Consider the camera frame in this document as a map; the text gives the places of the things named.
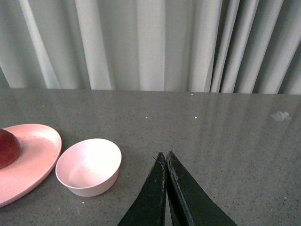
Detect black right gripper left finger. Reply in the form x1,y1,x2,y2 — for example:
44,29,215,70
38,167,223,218
118,152,167,226

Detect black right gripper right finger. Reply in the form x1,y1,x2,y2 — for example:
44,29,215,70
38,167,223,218
166,151,236,226

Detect red apple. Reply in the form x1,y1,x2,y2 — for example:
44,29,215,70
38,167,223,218
0,129,21,169

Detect pale pink bowl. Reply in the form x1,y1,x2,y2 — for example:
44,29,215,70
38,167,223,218
55,138,122,197

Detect pink plate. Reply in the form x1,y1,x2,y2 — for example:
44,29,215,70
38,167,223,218
0,124,62,207

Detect white pleated curtain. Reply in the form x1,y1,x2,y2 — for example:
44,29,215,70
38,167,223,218
0,0,301,94

